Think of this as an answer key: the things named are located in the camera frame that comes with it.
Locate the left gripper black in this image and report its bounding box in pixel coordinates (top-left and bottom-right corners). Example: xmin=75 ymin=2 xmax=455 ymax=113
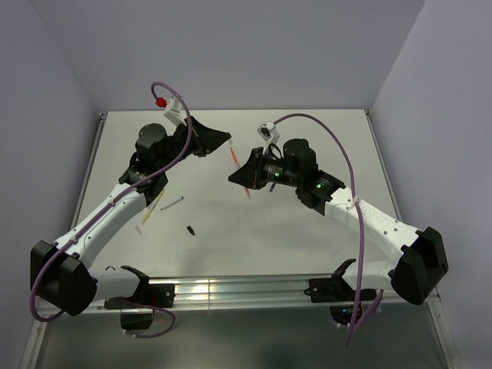
xmin=157 ymin=116 xmax=231 ymax=172

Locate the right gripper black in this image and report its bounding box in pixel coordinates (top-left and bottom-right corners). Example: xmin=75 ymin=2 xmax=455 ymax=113
xmin=229 ymin=147 xmax=301 ymax=189

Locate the orange pen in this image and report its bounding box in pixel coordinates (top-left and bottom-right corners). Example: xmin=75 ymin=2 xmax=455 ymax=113
xmin=229 ymin=145 xmax=251 ymax=200

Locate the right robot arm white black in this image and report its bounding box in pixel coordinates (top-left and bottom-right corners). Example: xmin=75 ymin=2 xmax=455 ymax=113
xmin=228 ymin=138 xmax=449 ymax=305

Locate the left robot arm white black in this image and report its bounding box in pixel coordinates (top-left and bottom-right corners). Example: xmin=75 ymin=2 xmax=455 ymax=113
xmin=29 ymin=117 xmax=231 ymax=321

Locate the white pen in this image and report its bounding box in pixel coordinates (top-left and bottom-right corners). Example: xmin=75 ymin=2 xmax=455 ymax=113
xmin=160 ymin=196 xmax=184 ymax=211

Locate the yellow pen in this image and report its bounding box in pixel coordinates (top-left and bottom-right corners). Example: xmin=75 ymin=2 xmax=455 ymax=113
xmin=141 ymin=189 xmax=165 ymax=224

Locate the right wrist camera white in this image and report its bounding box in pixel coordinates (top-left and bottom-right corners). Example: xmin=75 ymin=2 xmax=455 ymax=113
xmin=257 ymin=121 xmax=281 ymax=155

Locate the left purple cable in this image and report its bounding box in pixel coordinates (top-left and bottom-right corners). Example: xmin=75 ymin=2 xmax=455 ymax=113
xmin=28 ymin=80 xmax=193 ymax=322

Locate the purple cable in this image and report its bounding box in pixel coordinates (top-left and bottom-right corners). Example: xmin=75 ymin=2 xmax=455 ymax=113
xmin=28 ymin=80 xmax=193 ymax=322
xmin=273 ymin=113 xmax=385 ymax=347

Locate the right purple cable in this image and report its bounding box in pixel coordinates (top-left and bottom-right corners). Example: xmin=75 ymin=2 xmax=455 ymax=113
xmin=273 ymin=113 xmax=385 ymax=347

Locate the aluminium rail frame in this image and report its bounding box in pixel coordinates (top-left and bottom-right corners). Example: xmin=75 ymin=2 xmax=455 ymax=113
xmin=36 ymin=268 xmax=439 ymax=312

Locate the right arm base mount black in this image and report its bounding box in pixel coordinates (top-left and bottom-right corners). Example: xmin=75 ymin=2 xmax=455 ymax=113
xmin=304 ymin=278 xmax=355 ymax=327

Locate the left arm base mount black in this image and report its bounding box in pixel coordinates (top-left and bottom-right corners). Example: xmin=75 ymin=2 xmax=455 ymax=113
xmin=104 ymin=284 xmax=176 ymax=335

